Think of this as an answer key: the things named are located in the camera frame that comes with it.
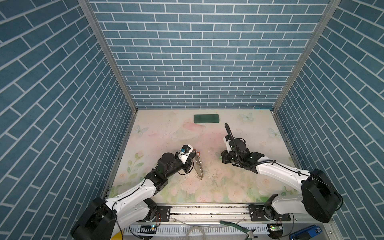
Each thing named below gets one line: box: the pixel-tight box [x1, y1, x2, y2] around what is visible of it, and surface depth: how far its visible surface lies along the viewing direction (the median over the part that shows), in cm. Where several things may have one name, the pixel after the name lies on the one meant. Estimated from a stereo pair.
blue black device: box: [289, 224, 323, 240], surface depth 69 cm
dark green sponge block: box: [194, 114, 220, 124], surface depth 117 cm
